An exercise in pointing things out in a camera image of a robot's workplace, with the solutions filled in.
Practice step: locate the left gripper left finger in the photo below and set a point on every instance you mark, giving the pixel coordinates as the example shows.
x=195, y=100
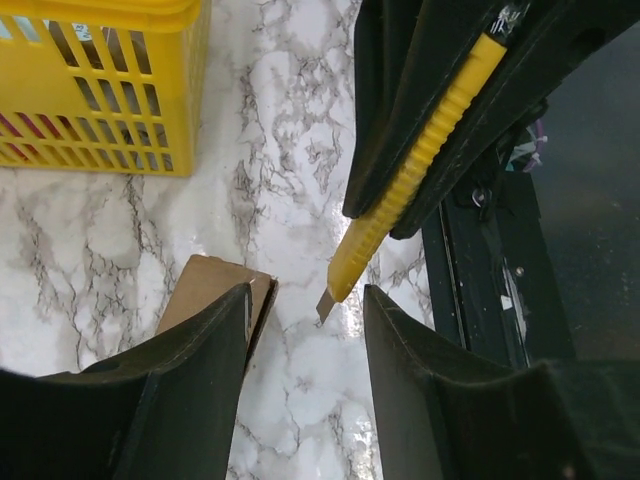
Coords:
x=164, y=409

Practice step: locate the yellow utility knife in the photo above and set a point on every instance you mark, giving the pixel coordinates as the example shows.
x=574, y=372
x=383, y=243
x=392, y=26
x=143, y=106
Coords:
x=365, y=234

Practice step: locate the yellow plastic basket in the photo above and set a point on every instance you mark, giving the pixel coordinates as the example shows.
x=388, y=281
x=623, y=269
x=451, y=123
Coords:
x=102, y=86

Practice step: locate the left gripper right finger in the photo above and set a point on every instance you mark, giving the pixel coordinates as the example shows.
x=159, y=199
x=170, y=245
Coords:
x=443, y=412

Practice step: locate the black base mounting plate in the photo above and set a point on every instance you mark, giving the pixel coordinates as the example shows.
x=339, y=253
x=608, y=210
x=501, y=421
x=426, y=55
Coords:
x=492, y=284

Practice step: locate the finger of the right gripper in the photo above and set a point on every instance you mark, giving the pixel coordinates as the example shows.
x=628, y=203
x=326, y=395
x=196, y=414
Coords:
x=553, y=40
x=405, y=55

